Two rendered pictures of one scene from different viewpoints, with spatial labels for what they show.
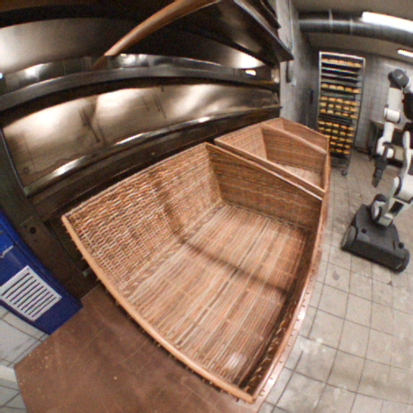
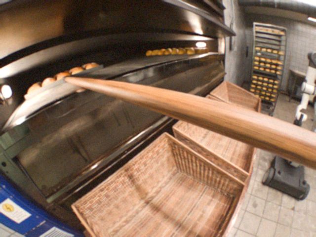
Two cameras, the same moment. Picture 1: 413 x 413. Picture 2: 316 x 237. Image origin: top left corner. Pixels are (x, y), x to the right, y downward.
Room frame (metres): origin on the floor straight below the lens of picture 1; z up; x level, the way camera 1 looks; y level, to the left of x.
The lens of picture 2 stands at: (0.14, -0.04, 1.26)
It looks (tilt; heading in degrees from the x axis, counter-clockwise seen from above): 31 degrees down; 5
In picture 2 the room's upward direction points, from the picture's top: 7 degrees counter-clockwise
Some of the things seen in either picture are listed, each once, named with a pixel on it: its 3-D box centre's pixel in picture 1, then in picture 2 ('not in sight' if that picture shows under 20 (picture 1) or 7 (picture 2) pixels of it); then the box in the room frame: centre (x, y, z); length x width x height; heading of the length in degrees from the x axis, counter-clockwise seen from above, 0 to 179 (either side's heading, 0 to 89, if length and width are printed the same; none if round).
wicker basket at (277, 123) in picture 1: (298, 138); (238, 102); (1.22, -0.79, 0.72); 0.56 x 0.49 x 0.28; 139
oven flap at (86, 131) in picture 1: (233, 97); (188, 84); (0.93, -0.19, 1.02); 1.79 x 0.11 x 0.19; 140
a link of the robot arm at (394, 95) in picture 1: (393, 105); (310, 80); (0.79, -1.30, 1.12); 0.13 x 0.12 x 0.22; 44
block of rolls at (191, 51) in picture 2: not in sight; (177, 50); (1.65, -0.23, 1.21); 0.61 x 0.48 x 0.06; 50
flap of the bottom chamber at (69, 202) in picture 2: (234, 145); (188, 118); (0.93, -0.19, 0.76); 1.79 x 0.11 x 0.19; 140
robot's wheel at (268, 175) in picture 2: (348, 238); (267, 176); (0.66, -1.11, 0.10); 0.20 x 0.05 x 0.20; 136
